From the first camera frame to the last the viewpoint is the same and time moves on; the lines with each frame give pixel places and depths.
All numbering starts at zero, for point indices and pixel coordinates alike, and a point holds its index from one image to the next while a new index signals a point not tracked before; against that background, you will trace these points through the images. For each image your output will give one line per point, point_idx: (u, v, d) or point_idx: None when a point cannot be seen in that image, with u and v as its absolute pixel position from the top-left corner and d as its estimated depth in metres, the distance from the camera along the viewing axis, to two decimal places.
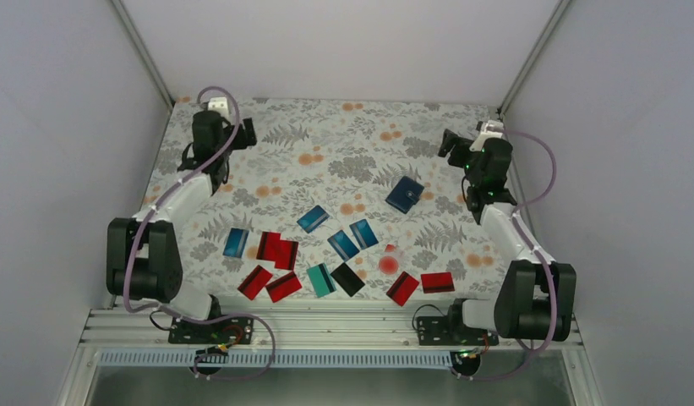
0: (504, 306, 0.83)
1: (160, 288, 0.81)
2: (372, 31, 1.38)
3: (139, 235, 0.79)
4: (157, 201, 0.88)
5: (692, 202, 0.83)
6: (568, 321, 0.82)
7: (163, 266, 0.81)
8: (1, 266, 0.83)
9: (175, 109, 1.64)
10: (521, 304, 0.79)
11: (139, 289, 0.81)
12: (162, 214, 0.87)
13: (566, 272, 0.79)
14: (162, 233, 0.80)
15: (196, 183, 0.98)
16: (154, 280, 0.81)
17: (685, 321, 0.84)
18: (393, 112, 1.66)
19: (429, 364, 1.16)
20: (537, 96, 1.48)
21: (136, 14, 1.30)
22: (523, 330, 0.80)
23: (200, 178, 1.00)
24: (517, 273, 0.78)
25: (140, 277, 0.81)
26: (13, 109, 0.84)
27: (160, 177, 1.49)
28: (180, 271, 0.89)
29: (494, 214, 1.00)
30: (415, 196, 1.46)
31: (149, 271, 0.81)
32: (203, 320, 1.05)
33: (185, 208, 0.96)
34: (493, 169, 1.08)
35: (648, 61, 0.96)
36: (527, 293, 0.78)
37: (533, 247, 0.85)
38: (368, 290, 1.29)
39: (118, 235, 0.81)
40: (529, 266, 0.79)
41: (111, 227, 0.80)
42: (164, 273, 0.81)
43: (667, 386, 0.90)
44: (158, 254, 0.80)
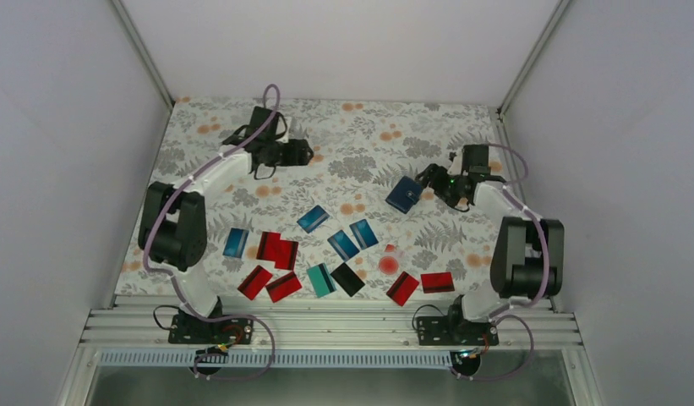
0: (497, 265, 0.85)
1: (182, 255, 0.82)
2: (372, 32, 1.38)
3: (171, 201, 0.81)
4: (196, 172, 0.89)
5: (692, 201, 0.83)
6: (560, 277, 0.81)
7: (188, 235, 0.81)
8: (1, 267, 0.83)
9: (175, 109, 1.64)
10: (513, 256, 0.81)
11: (162, 251, 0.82)
12: (197, 187, 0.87)
13: (556, 227, 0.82)
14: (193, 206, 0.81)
15: (236, 159, 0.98)
16: (177, 246, 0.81)
17: (686, 320, 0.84)
18: (393, 112, 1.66)
19: (428, 364, 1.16)
20: (536, 96, 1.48)
21: (137, 14, 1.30)
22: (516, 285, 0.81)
23: (240, 154, 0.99)
24: (508, 226, 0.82)
25: (164, 239, 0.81)
26: (13, 111, 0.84)
27: (160, 177, 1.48)
28: (204, 242, 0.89)
29: (485, 189, 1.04)
30: (415, 196, 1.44)
31: (173, 236, 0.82)
32: (203, 317, 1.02)
33: (221, 183, 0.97)
34: (478, 159, 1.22)
35: (647, 62, 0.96)
36: (517, 246, 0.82)
37: (522, 208, 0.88)
38: (368, 290, 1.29)
39: (154, 198, 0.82)
40: (520, 222, 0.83)
41: (149, 190, 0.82)
42: (186, 243, 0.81)
43: (668, 387, 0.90)
44: (185, 221, 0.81)
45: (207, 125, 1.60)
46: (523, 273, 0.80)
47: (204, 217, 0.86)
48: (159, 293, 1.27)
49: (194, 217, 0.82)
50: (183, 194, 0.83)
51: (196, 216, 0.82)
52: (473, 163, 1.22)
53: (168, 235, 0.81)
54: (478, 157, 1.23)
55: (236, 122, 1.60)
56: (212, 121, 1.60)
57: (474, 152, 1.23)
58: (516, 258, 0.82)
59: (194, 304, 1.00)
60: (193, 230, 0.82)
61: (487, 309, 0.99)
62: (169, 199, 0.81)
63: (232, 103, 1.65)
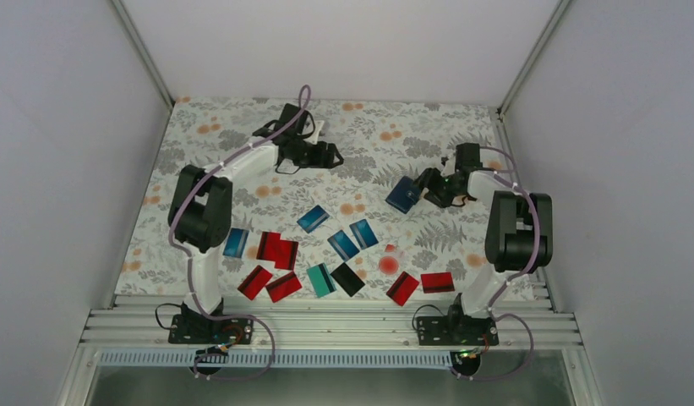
0: (492, 238, 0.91)
1: (206, 236, 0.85)
2: (372, 31, 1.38)
3: (201, 184, 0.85)
4: (226, 159, 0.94)
5: (692, 201, 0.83)
6: (550, 247, 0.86)
7: (215, 217, 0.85)
8: (0, 268, 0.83)
9: (175, 109, 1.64)
10: (506, 226, 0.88)
11: (188, 232, 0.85)
12: (226, 173, 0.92)
13: (544, 200, 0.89)
14: (221, 190, 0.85)
15: (264, 150, 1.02)
16: (201, 227, 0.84)
17: (687, 320, 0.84)
18: (393, 112, 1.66)
19: (429, 364, 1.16)
20: (537, 96, 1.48)
21: (136, 14, 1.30)
22: (510, 253, 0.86)
23: (269, 145, 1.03)
24: (500, 198, 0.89)
25: (190, 220, 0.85)
26: (13, 111, 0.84)
27: (160, 177, 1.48)
28: (228, 227, 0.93)
29: (479, 178, 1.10)
30: (415, 196, 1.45)
31: (199, 217, 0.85)
32: (206, 315, 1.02)
33: (249, 172, 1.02)
34: (469, 156, 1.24)
35: (647, 63, 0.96)
36: (510, 216, 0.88)
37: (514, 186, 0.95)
38: (368, 290, 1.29)
39: (185, 180, 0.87)
40: (511, 195, 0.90)
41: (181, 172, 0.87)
42: (212, 225, 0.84)
43: (668, 387, 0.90)
44: (212, 204, 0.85)
45: (207, 125, 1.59)
46: (516, 242, 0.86)
47: (231, 204, 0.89)
48: (158, 293, 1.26)
49: (221, 201, 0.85)
50: (212, 180, 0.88)
51: (223, 201, 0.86)
52: (467, 161, 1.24)
53: (196, 216, 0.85)
54: (470, 155, 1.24)
55: (235, 122, 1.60)
56: (212, 121, 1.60)
57: (467, 150, 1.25)
58: (510, 228, 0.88)
59: (200, 297, 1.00)
60: (220, 214, 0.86)
61: (485, 299, 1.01)
62: (199, 182, 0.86)
63: (232, 103, 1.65)
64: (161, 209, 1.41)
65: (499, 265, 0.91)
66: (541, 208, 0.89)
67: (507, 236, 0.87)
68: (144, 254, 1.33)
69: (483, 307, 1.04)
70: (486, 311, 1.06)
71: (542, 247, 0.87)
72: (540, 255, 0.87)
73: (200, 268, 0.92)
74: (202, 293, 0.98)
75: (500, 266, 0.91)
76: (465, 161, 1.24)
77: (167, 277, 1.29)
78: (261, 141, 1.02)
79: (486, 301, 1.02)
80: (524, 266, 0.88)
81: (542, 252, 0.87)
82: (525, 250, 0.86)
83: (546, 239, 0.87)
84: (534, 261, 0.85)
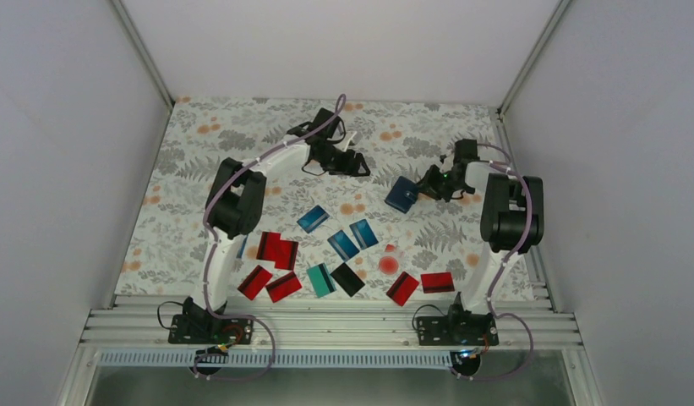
0: (485, 218, 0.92)
1: (237, 224, 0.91)
2: (373, 31, 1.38)
3: (237, 176, 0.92)
4: (261, 156, 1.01)
5: (692, 202, 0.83)
6: (542, 227, 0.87)
7: (248, 207, 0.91)
8: (0, 269, 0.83)
9: (175, 109, 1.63)
10: (499, 204, 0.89)
11: (221, 217, 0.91)
12: (260, 168, 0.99)
13: (535, 181, 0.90)
14: (255, 183, 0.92)
15: (296, 149, 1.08)
16: (234, 215, 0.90)
17: (686, 321, 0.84)
18: (393, 112, 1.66)
19: (429, 364, 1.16)
20: (536, 96, 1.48)
21: (136, 14, 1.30)
22: (504, 232, 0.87)
23: (301, 144, 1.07)
24: (494, 178, 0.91)
25: (224, 207, 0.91)
26: (12, 111, 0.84)
27: (160, 177, 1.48)
28: (257, 219, 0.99)
29: (475, 167, 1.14)
30: (414, 196, 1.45)
31: (233, 206, 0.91)
32: (213, 311, 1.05)
33: (280, 167, 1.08)
34: (466, 150, 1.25)
35: (647, 62, 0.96)
36: (503, 196, 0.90)
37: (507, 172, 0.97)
38: (368, 290, 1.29)
39: (223, 172, 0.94)
40: (505, 178, 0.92)
41: (221, 165, 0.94)
42: (245, 213, 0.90)
43: (668, 387, 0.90)
44: (246, 194, 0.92)
45: (207, 125, 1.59)
46: (507, 220, 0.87)
47: (262, 197, 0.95)
48: (159, 293, 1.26)
49: (254, 194, 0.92)
50: (248, 173, 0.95)
51: (256, 194, 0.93)
52: (464, 154, 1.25)
53: (230, 206, 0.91)
54: (467, 148, 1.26)
55: (235, 122, 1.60)
56: (212, 121, 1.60)
57: (463, 145, 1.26)
58: (502, 207, 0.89)
59: (210, 293, 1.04)
60: (252, 205, 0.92)
61: (483, 289, 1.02)
62: (236, 173, 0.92)
63: (232, 102, 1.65)
64: (161, 209, 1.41)
65: (493, 244, 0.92)
66: (541, 207, 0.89)
67: (500, 213, 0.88)
68: (144, 254, 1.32)
69: (483, 299, 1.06)
70: (485, 304, 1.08)
71: (534, 226, 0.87)
72: (531, 234, 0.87)
73: (221, 256, 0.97)
74: (213, 287, 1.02)
75: (494, 246, 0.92)
76: (463, 155, 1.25)
77: (167, 277, 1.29)
78: (294, 140, 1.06)
79: (485, 292, 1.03)
80: (516, 245, 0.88)
81: (533, 232, 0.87)
82: (517, 228, 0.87)
83: (538, 220, 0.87)
84: (526, 238, 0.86)
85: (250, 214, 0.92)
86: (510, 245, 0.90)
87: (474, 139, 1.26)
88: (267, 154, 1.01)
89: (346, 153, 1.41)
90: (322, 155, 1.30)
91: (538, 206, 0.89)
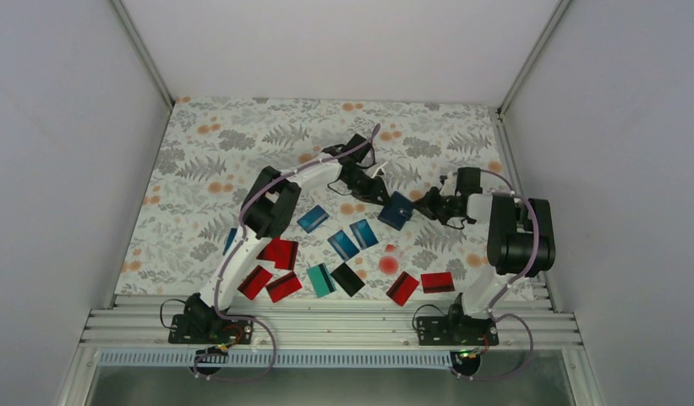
0: (493, 242, 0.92)
1: (270, 227, 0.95)
2: (373, 31, 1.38)
3: (274, 183, 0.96)
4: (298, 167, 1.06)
5: (692, 202, 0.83)
6: (553, 249, 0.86)
7: (281, 213, 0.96)
8: (0, 267, 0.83)
9: (175, 109, 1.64)
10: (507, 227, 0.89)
11: (254, 217, 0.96)
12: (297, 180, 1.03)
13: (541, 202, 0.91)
14: (291, 194, 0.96)
15: (330, 167, 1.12)
16: (266, 219, 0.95)
17: (686, 321, 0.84)
18: (393, 112, 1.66)
19: (428, 364, 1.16)
20: (536, 96, 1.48)
21: (137, 14, 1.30)
22: (513, 256, 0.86)
23: (335, 164, 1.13)
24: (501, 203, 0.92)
25: (258, 210, 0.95)
26: (12, 109, 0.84)
27: (160, 177, 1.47)
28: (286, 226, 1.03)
29: (476, 200, 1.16)
30: (407, 214, 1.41)
31: (267, 211, 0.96)
32: (216, 308, 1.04)
33: (314, 183, 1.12)
34: (469, 178, 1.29)
35: (647, 62, 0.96)
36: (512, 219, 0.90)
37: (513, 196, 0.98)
38: (368, 290, 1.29)
39: (263, 177, 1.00)
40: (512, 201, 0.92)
41: (262, 172, 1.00)
42: (276, 218, 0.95)
43: (668, 387, 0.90)
44: (279, 202, 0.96)
45: (207, 125, 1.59)
46: (516, 244, 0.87)
47: (293, 206, 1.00)
48: (159, 293, 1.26)
49: (286, 202, 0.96)
50: (286, 183, 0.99)
51: (289, 202, 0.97)
52: (467, 183, 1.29)
53: (263, 209, 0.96)
54: (471, 176, 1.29)
55: (236, 122, 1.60)
56: (212, 120, 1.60)
57: (467, 172, 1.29)
58: (510, 231, 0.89)
59: (221, 290, 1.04)
60: (283, 213, 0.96)
61: (484, 301, 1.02)
62: (274, 182, 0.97)
63: (232, 102, 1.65)
64: (161, 209, 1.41)
65: (499, 267, 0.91)
66: (551, 231, 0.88)
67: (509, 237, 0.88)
68: (144, 254, 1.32)
69: (483, 309, 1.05)
70: (487, 314, 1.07)
71: (543, 250, 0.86)
72: (542, 258, 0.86)
73: (243, 255, 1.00)
74: (226, 283, 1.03)
75: (500, 269, 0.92)
76: (466, 183, 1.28)
77: (167, 277, 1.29)
78: (330, 158, 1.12)
79: (486, 303, 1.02)
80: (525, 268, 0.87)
81: (543, 255, 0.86)
82: (527, 253, 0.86)
83: (549, 243, 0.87)
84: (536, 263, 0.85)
85: (281, 220, 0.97)
86: (517, 269, 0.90)
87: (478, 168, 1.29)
88: (305, 167, 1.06)
89: (374, 179, 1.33)
90: (348, 177, 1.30)
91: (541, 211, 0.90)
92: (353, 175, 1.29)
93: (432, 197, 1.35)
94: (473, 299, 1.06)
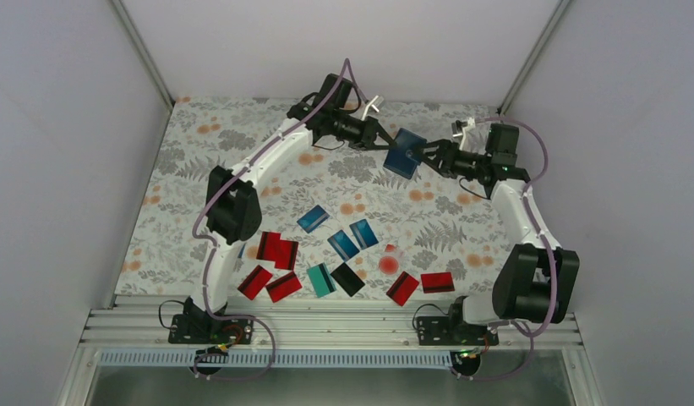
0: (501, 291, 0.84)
1: (237, 231, 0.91)
2: (373, 30, 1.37)
3: (226, 187, 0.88)
4: (252, 158, 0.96)
5: (691, 202, 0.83)
6: (565, 304, 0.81)
7: (244, 216, 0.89)
8: (0, 268, 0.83)
9: (175, 109, 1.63)
10: (520, 288, 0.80)
11: (221, 222, 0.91)
12: (253, 172, 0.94)
13: (571, 259, 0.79)
14: (247, 195, 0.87)
15: (295, 139, 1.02)
16: (234, 223, 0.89)
17: (687, 321, 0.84)
18: (393, 112, 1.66)
19: (429, 364, 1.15)
20: (536, 96, 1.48)
21: (136, 14, 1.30)
22: (521, 307, 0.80)
23: (302, 130, 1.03)
24: (519, 258, 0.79)
25: (222, 215, 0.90)
26: (12, 109, 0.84)
27: (160, 177, 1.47)
28: (259, 220, 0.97)
29: (504, 189, 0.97)
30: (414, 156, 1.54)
31: (230, 214, 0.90)
32: (214, 314, 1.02)
33: (280, 162, 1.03)
34: (505, 145, 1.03)
35: (647, 63, 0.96)
36: (527, 277, 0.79)
37: (540, 232, 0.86)
38: (368, 290, 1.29)
39: (212, 178, 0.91)
40: (532, 252, 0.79)
41: (211, 172, 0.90)
42: (242, 222, 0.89)
43: (667, 386, 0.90)
44: (238, 203, 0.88)
45: (207, 125, 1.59)
46: (527, 295, 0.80)
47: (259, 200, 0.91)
48: (159, 293, 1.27)
49: (246, 204, 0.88)
50: (239, 183, 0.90)
51: (250, 203, 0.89)
52: (501, 150, 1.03)
53: (226, 213, 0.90)
54: (505, 142, 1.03)
55: (236, 122, 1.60)
56: (212, 121, 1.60)
57: (504, 135, 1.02)
58: (522, 290, 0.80)
59: (210, 294, 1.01)
60: (248, 214, 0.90)
61: (485, 318, 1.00)
62: (226, 183, 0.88)
63: (232, 102, 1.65)
64: (161, 209, 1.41)
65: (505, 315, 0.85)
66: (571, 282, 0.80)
67: (519, 296, 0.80)
68: (144, 254, 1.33)
69: (483, 322, 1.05)
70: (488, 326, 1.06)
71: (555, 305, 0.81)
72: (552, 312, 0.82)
73: (220, 261, 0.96)
74: (212, 289, 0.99)
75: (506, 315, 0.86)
76: (500, 151, 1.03)
77: (167, 277, 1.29)
78: (294, 127, 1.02)
79: (486, 320, 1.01)
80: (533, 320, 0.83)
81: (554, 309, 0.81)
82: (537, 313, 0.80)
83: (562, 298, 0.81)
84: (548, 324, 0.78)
85: (248, 221, 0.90)
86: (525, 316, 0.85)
87: (518, 132, 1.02)
88: (259, 154, 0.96)
89: (364, 122, 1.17)
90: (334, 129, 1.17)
91: (562, 259, 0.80)
92: (337, 122, 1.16)
93: (455, 155, 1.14)
94: (474, 306, 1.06)
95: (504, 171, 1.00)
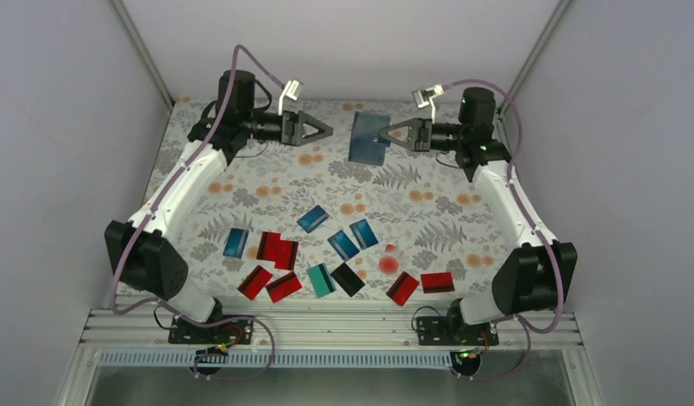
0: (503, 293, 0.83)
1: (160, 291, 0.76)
2: (373, 30, 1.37)
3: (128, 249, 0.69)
4: (153, 203, 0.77)
5: (691, 202, 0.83)
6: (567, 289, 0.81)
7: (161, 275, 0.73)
8: (0, 268, 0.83)
9: (175, 109, 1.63)
10: (522, 288, 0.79)
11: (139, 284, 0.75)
12: (158, 220, 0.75)
13: (568, 252, 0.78)
14: (155, 249, 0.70)
15: (202, 165, 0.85)
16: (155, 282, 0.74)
17: (688, 321, 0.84)
18: (393, 112, 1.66)
19: (428, 364, 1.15)
20: (535, 96, 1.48)
21: (136, 14, 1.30)
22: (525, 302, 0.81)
23: (206, 154, 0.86)
24: (520, 262, 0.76)
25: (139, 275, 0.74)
26: (11, 109, 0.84)
27: (160, 177, 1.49)
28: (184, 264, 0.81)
29: (486, 177, 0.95)
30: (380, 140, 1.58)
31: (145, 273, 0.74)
32: (200, 323, 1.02)
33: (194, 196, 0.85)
34: (482, 118, 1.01)
35: (646, 63, 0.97)
36: (529, 277, 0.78)
37: (536, 227, 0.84)
38: (368, 290, 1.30)
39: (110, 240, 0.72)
40: (531, 254, 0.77)
41: (106, 231, 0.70)
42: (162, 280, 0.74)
43: (668, 387, 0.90)
44: (150, 262, 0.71)
45: None
46: (529, 292, 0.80)
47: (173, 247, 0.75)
48: None
49: (159, 260, 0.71)
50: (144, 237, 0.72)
51: (163, 258, 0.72)
52: (478, 124, 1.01)
53: (141, 273, 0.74)
54: (483, 114, 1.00)
55: None
56: None
57: (480, 109, 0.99)
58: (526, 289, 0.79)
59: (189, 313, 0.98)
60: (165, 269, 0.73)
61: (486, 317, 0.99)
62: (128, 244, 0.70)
63: None
64: None
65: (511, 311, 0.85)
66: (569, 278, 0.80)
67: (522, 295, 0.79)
68: None
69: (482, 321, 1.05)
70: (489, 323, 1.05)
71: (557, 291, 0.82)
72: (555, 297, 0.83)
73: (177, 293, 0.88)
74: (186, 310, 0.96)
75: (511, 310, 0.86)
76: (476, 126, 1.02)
77: None
78: (198, 151, 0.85)
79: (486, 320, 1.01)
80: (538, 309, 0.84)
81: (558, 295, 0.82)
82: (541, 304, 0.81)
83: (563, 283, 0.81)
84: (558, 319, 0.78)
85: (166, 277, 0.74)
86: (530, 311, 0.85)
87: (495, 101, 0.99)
88: (159, 196, 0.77)
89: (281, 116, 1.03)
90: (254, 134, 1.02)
91: (561, 255, 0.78)
92: (251, 124, 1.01)
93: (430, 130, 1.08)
94: (474, 307, 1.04)
95: (483, 151, 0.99)
